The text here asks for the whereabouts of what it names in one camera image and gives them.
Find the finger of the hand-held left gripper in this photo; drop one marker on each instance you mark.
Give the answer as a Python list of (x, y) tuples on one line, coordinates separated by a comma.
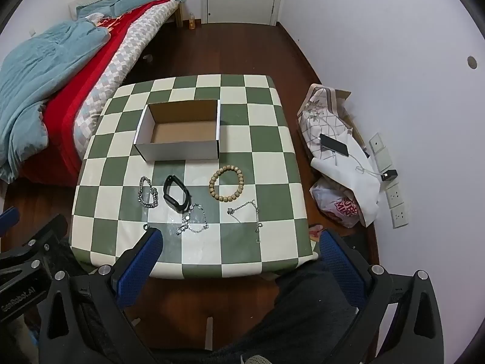
[(8, 222)]

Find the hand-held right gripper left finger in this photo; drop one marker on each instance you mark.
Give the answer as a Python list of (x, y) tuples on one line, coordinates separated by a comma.
[(141, 267)]

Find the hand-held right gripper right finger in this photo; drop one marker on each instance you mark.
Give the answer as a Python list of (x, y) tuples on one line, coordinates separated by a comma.
[(341, 269)]

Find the black wrist band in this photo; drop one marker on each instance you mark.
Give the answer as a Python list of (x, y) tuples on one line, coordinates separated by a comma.
[(177, 204)]

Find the cardboard box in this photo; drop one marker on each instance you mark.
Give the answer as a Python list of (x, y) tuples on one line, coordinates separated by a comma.
[(178, 132)]

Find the pink slipper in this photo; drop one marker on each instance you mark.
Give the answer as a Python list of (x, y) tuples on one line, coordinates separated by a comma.
[(315, 232)]

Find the person's dark trouser leg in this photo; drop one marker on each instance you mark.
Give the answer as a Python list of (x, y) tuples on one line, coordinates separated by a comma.
[(295, 311)]

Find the red white plastic bag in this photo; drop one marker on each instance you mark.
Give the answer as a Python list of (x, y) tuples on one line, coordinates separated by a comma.
[(339, 206)]

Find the white cloth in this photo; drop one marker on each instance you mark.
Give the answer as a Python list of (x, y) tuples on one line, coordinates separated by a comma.
[(360, 189)]

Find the black charger plug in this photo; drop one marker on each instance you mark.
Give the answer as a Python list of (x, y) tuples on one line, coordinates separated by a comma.
[(390, 175)]

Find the black phone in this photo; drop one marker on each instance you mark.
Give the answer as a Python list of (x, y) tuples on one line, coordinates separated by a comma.
[(334, 145)]

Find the bed with checkered mattress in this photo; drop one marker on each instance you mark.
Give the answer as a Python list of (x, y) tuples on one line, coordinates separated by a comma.
[(75, 91)]

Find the white grid tote bag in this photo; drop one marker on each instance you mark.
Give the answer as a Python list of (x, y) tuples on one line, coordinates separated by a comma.
[(322, 113)]

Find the green white checkered tablecloth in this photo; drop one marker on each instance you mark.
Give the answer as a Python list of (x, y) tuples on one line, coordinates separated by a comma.
[(235, 136)]

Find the grey white checkered quilt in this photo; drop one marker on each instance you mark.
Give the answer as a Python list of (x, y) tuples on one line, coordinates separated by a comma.
[(125, 57)]

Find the small dark floor object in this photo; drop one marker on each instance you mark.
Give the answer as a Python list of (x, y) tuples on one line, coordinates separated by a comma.
[(147, 57)]

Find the small yellow bottle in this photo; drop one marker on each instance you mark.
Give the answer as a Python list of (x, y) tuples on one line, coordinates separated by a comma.
[(192, 22)]

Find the wooden bed frame leg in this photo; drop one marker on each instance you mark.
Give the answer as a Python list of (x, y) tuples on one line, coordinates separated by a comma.
[(179, 15)]

